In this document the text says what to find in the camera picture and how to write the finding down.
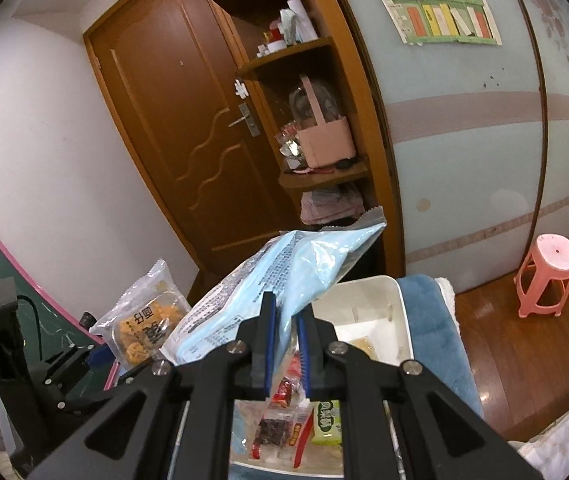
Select tan snack packet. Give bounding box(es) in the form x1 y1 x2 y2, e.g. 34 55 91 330
346 337 381 362

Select black cable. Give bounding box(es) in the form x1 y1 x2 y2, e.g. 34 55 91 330
16 296 46 362

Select yellow-green snack packet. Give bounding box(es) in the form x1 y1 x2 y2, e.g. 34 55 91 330
311 399 343 447

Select metal door handle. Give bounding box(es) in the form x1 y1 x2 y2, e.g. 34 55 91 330
228 102 262 137

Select red-topped dark snack packet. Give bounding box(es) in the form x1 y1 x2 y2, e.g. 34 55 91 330
252 404 316 467

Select white plastic bin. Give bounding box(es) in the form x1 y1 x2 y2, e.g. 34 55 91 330
229 275 413 467

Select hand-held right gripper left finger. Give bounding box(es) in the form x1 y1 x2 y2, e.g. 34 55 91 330
27 291 278 480

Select shiny foil wrappers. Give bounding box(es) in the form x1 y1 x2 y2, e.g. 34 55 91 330
275 122 308 172

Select blue blanket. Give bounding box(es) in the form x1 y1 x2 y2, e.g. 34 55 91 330
395 274 486 423

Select red brown snack packet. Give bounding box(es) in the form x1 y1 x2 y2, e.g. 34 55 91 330
271 376 298 407

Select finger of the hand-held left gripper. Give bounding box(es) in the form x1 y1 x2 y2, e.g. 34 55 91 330
43 345 156 414

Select pink plastic stool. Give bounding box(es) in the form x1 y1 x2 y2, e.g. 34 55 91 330
515 233 569 319

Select wooden shelf unit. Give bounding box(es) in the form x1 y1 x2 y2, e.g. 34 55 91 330
194 0 406 281

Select wall poster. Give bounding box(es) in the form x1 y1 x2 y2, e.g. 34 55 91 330
358 0 503 47

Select pale blue wardrobe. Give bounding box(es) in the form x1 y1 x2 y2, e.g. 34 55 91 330
318 0 569 292

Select light blue snack packet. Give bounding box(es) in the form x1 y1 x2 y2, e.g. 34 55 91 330
162 208 388 367

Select pink gift basket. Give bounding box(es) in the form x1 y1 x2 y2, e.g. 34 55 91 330
288 74 356 169

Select clear fried snack packet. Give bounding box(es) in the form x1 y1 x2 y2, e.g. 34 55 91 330
89 259 191 367

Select wooden door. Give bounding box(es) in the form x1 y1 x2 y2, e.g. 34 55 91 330
83 0 296 281

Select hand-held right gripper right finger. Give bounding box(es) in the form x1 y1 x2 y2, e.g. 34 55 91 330
297 307 543 480

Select folded pink clothes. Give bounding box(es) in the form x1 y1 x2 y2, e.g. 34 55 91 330
299 185 366 227

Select green white paper bag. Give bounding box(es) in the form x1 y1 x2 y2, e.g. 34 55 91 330
279 8 301 47

